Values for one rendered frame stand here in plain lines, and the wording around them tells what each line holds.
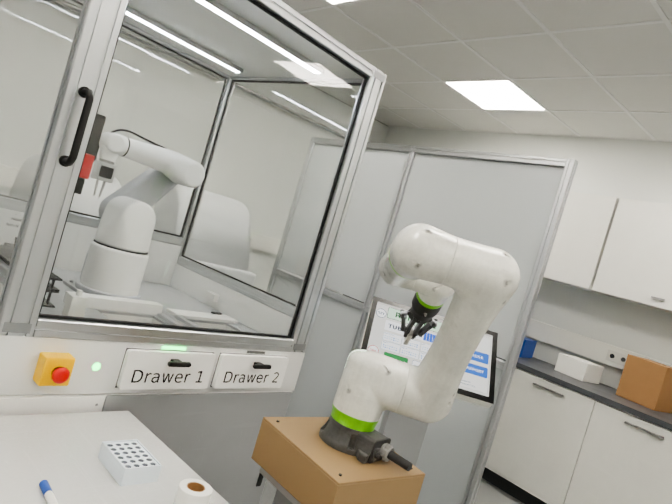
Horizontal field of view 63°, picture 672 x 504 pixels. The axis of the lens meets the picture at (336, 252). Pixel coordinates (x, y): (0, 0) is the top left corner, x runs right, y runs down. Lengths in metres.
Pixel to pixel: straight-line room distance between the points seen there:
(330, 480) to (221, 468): 0.75
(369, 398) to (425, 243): 0.46
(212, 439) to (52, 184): 0.96
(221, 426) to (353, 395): 0.62
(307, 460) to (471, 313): 0.51
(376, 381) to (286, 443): 0.27
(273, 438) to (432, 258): 0.63
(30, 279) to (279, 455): 0.72
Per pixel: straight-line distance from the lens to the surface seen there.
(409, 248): 1.18
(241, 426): 1.98
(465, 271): 1.20
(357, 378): 1.42
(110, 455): 1.35
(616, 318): 4.74
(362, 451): 1.46
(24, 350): 1.51
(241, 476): 2.10
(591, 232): 4.52
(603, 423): 3.99
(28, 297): 1.47
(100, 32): 1.46
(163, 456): 1.46
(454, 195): 3.14
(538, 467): 4.19
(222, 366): 1.79
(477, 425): 2.90
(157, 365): 1.66
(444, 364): 1.36
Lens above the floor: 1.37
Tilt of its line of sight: 1 degrees down
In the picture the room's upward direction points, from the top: 17 degrees clockwise
